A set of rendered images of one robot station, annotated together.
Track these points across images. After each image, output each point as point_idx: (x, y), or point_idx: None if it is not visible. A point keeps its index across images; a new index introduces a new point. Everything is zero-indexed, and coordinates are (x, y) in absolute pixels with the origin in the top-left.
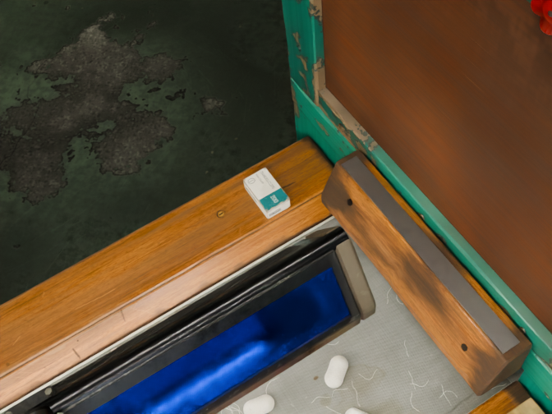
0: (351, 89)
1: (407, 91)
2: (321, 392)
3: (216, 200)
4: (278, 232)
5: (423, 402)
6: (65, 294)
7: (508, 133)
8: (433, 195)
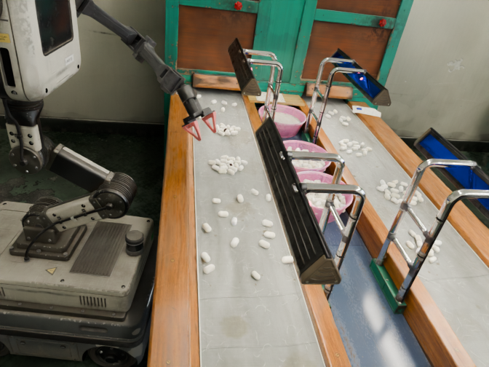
0: (187, 60)
1: (204, 46)
2: (225, 106)
3: (175, 97)
4: None
5: (236, 101)
6: (176, 113)
7: (228, 37)
8: (213, 68)
